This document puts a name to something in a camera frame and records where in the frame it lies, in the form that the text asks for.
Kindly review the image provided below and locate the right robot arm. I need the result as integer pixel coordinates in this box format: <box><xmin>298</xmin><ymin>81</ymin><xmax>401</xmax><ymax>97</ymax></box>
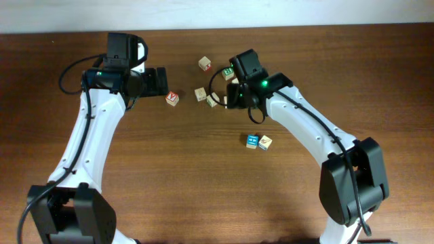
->
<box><xmin>226</xmin><ymin>49</ymin><xmax>390</xmax><ymax>243</ymax></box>

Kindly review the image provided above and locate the wooden block blue side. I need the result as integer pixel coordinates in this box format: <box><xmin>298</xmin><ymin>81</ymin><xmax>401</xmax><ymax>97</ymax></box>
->
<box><xmin>258</xmin><ymin>135</ymin><xmax>273</xmax><ymax>150</ymax></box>

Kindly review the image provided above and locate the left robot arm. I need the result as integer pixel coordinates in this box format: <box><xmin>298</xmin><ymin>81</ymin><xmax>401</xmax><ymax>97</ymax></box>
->
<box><xmin>17</xmin><ymin>33</ymin><xmax>169</xmax><ymax>243</ymax></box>

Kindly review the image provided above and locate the blue top block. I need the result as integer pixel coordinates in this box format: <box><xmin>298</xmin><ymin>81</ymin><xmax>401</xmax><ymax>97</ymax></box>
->
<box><xmin>246</xmin><ymin>134</ymin><xmax>259</xmax><ymax>149</ymax></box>

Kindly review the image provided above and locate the wooden block green side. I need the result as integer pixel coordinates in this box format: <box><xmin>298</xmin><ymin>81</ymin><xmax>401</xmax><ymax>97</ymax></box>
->
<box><xmin>206</xmin><ymin>92</ymin><xmax>220</xmax><ymax>107</ymax></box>

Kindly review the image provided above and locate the red letter A block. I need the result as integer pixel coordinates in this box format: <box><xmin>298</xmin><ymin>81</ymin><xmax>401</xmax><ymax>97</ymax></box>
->
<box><xmin>165</xmin><ymin>91</ymin><xmax>179</xmax><ymax>106</ymax></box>

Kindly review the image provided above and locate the wooden letter J block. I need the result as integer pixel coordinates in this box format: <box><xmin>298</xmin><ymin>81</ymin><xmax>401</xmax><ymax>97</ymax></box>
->
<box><xmin>194</xmin><ymin>87</ymin><xmax>207</xmax><ymax>102</ymax></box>

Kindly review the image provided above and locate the top plain wooden block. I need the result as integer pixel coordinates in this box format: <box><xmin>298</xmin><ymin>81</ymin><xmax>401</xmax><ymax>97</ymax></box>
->
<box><xmin>198</xmin><ymin>56</ymin><xmax>212</xmax><ymax>71</ymax></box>

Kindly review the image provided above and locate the green letter R block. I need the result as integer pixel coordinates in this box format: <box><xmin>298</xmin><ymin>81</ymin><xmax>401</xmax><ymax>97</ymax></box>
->
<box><xmin>222</xmin><ymin>67</ymin><xmax>235</xmax><ymax>81</ymax></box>

